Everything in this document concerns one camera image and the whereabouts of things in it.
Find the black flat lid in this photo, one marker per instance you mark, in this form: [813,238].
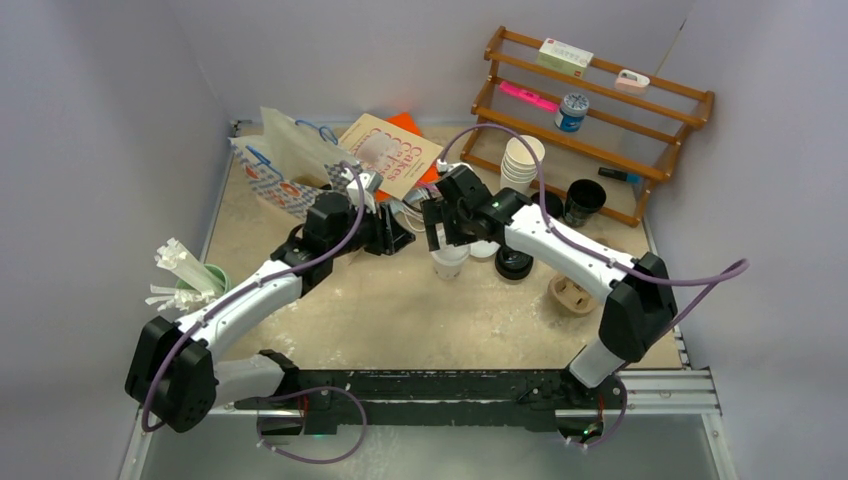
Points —
[553,207]

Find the cakes recipe book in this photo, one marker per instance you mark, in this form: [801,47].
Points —
[368,139]

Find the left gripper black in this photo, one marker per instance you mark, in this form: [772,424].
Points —
[388,237]

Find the green cup holder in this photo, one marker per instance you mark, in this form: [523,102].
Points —
[216,272]

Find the stack of black lids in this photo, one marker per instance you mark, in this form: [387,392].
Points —
[512,264]

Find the white cup lid lower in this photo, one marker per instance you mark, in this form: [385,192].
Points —
[482,250]

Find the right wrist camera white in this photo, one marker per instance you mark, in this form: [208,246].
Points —
[443,167]

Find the white green box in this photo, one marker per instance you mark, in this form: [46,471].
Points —
[563,58]

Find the single white paper cup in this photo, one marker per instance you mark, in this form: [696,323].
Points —
[448,261]

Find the blue white jar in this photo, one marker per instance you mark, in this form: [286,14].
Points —
[571,112]

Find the checkered paper bakery bag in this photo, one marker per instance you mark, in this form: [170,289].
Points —
[288,163]

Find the wooden shelf rack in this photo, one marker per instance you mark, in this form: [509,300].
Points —
[593,139]

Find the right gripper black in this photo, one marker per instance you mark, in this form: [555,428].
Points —
[436,212]

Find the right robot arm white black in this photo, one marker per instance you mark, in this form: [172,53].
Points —
[638,304]

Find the stack of white paper cups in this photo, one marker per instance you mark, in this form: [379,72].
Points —
[518,168]

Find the black paper cup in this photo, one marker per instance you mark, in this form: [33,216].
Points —
[584,198]

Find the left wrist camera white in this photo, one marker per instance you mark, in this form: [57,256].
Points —
[361,189]

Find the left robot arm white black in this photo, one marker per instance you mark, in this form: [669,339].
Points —
[178,373]

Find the pink highlighter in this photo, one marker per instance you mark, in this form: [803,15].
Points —
[528,97]

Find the pink white tape dispenser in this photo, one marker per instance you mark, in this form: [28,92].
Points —
[632,82]

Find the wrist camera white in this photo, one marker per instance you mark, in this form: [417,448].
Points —
[443,167]
[361,189]

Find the black blue marker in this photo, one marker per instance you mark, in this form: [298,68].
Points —
[619,175]

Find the orange paper bag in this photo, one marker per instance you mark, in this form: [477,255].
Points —
[407,126]

